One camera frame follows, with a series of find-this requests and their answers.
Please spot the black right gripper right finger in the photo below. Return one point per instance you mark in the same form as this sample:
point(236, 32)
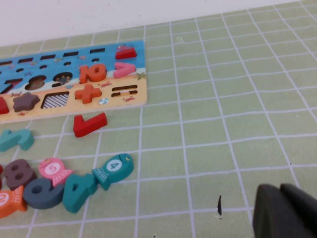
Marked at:
point(304, 210)

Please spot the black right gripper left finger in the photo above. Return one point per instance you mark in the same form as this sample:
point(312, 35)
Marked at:
point(270, 215)

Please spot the teal fish piece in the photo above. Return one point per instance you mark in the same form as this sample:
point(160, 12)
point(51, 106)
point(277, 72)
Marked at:
point(116, 171)

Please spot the teal number four piece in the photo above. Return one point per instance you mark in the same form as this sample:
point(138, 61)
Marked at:
point(74, 203)

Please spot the red number seven piece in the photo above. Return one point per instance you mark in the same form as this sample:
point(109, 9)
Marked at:
point(84, 129)

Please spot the pink greater-than sign piece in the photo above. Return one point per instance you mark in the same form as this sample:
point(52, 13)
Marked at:
point(122, 72)

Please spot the red trapezoid piece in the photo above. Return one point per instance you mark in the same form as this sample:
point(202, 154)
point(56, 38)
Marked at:
point(126, 54)

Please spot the orange plus sign piece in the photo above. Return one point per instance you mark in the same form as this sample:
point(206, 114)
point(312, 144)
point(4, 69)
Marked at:
point(88, 94)

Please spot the grey-blue number nine piece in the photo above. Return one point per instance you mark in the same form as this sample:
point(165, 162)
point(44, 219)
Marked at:
point(49, 198)

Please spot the pink fish piece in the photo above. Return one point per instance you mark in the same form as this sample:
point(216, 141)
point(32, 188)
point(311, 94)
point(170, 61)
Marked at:
point(53, 169)

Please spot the wooden number puzzle board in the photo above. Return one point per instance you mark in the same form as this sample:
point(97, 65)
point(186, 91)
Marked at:
point(109, 60)

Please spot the orange number ten piece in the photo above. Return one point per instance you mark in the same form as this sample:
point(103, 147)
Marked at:
point(84, 74)

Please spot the brown number eight piece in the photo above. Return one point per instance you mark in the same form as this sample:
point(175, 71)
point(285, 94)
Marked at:
point(31, 177)

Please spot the teal number two piece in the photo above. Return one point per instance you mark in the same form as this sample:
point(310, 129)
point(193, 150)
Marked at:
point(24, 141)

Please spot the orange fish piece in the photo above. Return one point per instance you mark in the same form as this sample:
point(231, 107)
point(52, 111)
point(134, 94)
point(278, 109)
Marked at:
point(12, 202)

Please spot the brown star piece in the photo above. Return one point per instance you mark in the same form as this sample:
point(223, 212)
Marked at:
point(26, 102)

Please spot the red fish piece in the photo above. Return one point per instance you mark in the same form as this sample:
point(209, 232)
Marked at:
point(0, 169)

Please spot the red triangle piece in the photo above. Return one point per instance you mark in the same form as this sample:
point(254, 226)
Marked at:
point(3, 107)

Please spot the green checked tablecloth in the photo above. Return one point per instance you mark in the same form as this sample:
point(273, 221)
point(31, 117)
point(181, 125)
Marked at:
point(210, 129)

